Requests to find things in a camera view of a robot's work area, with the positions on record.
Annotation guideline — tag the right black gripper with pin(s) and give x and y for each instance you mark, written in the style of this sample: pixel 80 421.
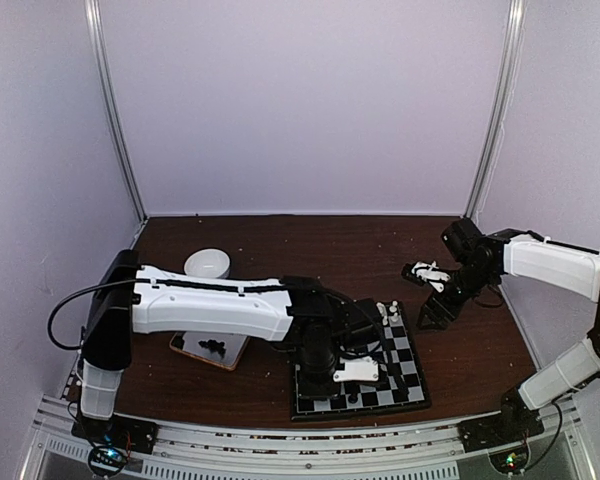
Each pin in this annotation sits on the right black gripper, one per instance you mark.
pixel 432 308

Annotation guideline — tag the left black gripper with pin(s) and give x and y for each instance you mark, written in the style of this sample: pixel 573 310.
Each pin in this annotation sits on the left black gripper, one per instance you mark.
pixel 315 390

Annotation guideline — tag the black grey chessboard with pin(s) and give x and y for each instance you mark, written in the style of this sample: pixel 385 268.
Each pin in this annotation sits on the black grey chessboard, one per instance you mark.
pixel 401 388

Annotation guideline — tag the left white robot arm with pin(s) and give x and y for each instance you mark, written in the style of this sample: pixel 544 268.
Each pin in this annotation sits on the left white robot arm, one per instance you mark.
pixel 142 299

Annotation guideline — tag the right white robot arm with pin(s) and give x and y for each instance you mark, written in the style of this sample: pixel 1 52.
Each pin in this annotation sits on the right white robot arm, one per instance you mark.
pixel 543 279

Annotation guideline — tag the wooden rimmed black tray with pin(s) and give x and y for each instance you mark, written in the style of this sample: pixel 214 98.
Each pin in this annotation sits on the wooden rimmed black tray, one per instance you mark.
pixel 223 351

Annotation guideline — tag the white ceramic bowl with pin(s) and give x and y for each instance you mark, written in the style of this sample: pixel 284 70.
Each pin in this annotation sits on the white ceramic bowl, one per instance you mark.
pixel 208 263

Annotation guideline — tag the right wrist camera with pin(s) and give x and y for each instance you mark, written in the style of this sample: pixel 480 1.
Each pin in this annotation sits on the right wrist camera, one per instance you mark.
pixel 422 273

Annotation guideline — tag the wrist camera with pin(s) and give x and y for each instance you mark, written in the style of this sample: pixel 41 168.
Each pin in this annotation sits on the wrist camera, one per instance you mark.
pixel 422 273
pixel 357 370

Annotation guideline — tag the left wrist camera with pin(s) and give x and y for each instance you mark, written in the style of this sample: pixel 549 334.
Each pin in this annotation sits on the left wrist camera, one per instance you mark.
pixel 357 370

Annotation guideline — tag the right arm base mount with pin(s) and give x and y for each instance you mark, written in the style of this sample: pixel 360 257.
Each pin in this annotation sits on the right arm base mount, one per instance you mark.
pixel 506 444

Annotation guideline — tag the aluminium front rail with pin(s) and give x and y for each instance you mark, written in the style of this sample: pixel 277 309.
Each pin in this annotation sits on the aluminium front rail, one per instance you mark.
pixel 424 450

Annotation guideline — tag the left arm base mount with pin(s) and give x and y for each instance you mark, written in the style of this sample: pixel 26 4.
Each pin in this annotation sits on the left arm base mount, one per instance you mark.
pixel 114 442

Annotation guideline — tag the right aluminium frame post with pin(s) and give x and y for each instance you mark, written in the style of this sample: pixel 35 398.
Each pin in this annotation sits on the right aluminium frame post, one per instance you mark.
pixel 513 36

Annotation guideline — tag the aluminium frame post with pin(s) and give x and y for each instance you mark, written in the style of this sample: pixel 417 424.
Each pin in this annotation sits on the aluminium frame post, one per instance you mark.
pixel 97 38
pixel 513 36

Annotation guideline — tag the left aluminium frame post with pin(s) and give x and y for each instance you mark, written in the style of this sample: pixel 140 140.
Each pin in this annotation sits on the left aluminium frame post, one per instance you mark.
pixel 97 38

